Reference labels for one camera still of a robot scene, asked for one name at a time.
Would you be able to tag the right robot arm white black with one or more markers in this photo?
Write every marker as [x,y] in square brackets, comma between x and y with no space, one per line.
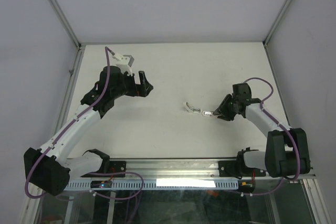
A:
[286,154]

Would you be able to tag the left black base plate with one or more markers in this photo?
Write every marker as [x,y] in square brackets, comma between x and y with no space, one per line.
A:
[114,166]

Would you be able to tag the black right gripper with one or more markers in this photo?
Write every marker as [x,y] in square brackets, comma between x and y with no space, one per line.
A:
[224,114]

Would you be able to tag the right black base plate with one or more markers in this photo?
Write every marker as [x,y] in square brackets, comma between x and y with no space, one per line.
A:
[230,168]

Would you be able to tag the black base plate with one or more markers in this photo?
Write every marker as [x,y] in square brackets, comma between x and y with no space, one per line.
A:
[114,166]
[230,168]

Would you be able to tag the pink stapler top cover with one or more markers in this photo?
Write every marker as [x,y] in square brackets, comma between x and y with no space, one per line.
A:
[208,113]

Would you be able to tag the white slotted cable duct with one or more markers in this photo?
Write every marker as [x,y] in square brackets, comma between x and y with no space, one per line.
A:
[154,184]

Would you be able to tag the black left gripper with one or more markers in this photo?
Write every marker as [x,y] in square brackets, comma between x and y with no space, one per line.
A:
[141,90]

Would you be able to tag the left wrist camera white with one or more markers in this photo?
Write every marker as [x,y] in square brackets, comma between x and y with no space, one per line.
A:
[124,63]

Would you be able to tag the aluminium mounting rail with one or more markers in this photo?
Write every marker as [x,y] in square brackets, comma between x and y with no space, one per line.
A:
[202,168]

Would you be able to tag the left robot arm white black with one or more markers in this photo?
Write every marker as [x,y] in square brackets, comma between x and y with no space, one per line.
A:
[49,166]

